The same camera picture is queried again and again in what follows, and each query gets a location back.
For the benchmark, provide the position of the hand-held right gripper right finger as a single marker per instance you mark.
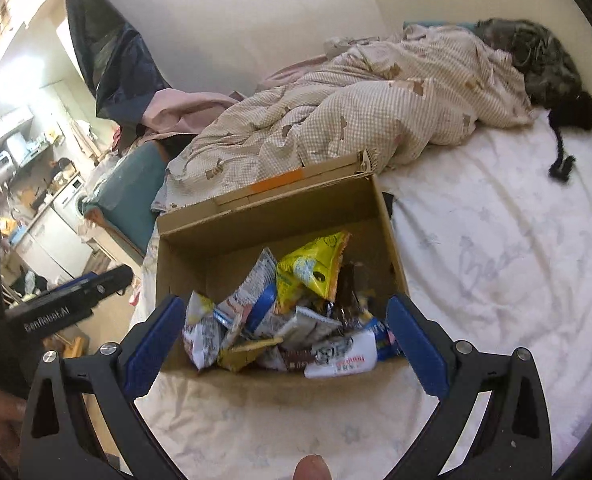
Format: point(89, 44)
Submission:
point(416, 350)

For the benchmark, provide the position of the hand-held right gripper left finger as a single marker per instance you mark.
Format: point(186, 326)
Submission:
point(150, 345)

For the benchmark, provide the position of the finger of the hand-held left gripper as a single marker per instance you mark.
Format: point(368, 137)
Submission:
point(105, 282)

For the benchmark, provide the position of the pile of snack packets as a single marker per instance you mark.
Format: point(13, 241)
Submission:
point(296, 325)

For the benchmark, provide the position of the brown cardboard box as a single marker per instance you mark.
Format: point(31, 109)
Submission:
point(276, 215)

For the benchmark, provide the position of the person's right hand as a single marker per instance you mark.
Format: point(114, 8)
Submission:
point(313, 469)

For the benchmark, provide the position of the white cabinet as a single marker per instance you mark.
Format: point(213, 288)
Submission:
point(50, 245)

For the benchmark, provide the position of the white washing machine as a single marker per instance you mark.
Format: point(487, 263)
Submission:
point(73, 205)

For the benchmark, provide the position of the teal headboard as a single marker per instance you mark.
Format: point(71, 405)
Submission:
point(130, 195)

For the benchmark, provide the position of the plain pink cloth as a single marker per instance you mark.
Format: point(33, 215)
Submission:
point(175, 105)

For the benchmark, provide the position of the dark hanging garment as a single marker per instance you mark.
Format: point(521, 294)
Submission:
point(110, 60)

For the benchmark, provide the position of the beige checked quilt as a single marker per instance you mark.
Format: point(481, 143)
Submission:
point(351, 110)

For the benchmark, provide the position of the camouflage clothing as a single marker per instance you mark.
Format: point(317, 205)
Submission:
point(541, 60)

